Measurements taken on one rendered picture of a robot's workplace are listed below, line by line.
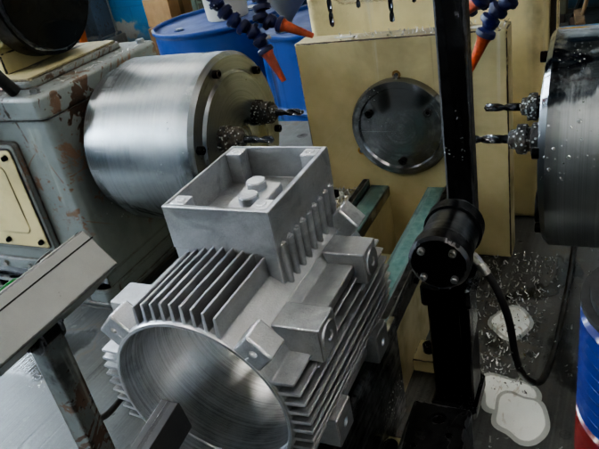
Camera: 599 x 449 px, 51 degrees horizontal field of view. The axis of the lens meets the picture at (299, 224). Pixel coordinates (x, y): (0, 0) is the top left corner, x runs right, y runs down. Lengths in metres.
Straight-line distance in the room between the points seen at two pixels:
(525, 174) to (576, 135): 0.40
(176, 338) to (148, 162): 0.34
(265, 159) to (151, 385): 0.23
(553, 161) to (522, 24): 0.35
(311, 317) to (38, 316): 0.26
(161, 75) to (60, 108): 0.16
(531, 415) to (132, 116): 0.62
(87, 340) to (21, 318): 0.43
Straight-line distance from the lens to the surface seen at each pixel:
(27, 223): 1.08
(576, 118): 0.68
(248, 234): 0.49
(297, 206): 0.52
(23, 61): 1.10
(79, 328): 1.07
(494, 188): 0.96
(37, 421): 0.93
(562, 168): 0.68
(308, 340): 0.47
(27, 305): 0.62
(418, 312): 0.81
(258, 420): 0.60
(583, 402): 0.26
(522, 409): 0.77
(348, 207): 0.58
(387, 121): 0.94
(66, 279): 0.64
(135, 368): 0.57
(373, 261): 0.55
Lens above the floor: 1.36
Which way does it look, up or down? 28 degrees down
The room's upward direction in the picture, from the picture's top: 12 degrees counter-clockwise
